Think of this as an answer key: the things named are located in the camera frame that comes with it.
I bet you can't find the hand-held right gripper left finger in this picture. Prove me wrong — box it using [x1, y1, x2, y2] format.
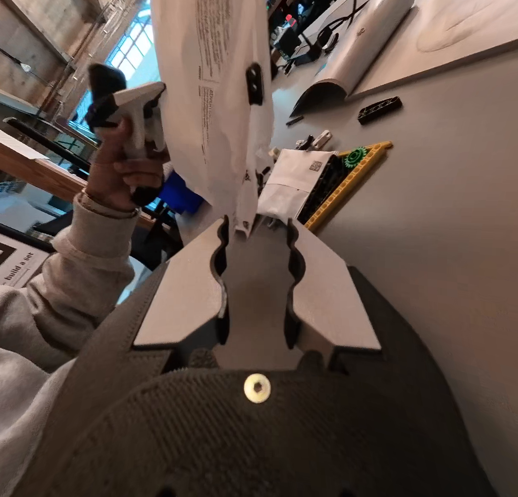
[132, 216, 230, 350]

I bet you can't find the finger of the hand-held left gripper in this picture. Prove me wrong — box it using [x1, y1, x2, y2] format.
[146, 98, 167, 153]
[113, 81, 167, 160]

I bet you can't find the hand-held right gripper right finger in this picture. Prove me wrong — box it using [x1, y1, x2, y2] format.
[284, 217, 383, 355]

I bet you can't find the person's left forearm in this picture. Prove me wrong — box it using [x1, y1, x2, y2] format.
[0, 196, 138, 374]

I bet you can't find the black two-hole lego connector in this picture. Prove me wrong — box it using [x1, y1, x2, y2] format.
[245, 62, 264, 106]

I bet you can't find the green lego gear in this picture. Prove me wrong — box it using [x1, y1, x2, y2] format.
[343, 146, 369, 170]

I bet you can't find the long black lego beam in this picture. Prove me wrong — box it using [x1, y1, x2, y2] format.
[357, 95, 404, 126]

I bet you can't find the person's left hand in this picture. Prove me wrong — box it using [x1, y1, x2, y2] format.
[84, 116, 166, 215]

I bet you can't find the window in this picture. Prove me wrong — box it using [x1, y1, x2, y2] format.
[107, 18, 156, 71]

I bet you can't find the blue object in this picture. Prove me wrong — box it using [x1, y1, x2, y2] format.
[161, 170, 205, 215]

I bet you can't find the wooden office desk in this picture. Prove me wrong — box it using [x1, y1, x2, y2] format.
[0, 139, 179, 234]

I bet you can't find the small white paper bag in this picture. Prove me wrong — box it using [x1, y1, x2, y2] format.
[256, 148, 340, 221]

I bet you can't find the background desk equipment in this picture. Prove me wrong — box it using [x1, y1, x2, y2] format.
[267, 0, 324, 77]

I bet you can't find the white printed sign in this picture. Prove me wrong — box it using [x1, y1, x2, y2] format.
[0, 232, 54, 289]

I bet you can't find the person's grey sweatshirt torso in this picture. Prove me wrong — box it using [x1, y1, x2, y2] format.
[0, 339, 86, 497]

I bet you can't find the open instruction booklet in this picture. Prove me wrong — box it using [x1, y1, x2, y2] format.
[288, 0, 418, 118]

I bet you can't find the wrist bracelet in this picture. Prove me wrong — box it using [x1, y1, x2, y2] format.
[75, 187, 141, 221]

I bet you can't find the yellow lego frame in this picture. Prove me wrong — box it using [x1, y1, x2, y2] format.
[303, 140, 394, 231]

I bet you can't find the black cable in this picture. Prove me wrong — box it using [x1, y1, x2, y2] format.
[318, 0, 367, 53]

